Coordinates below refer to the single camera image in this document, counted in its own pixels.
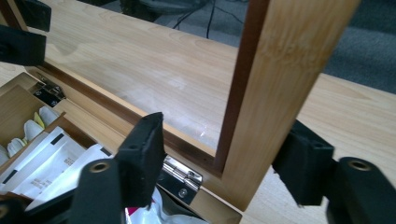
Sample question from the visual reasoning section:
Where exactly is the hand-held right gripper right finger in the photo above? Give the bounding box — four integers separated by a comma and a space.
272, 119, 336, 207

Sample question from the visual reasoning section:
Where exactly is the wooden tea box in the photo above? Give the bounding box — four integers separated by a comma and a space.
0, 0, 362, 224

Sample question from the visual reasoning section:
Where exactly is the thin black floor cable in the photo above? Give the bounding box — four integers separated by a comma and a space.
172, 0, 246, 40

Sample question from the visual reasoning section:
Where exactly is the pile of white tea packets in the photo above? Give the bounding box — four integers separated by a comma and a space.
0, 105, 210, 224

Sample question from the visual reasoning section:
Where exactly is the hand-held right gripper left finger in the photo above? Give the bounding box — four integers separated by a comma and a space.
114, 111, 168, 209

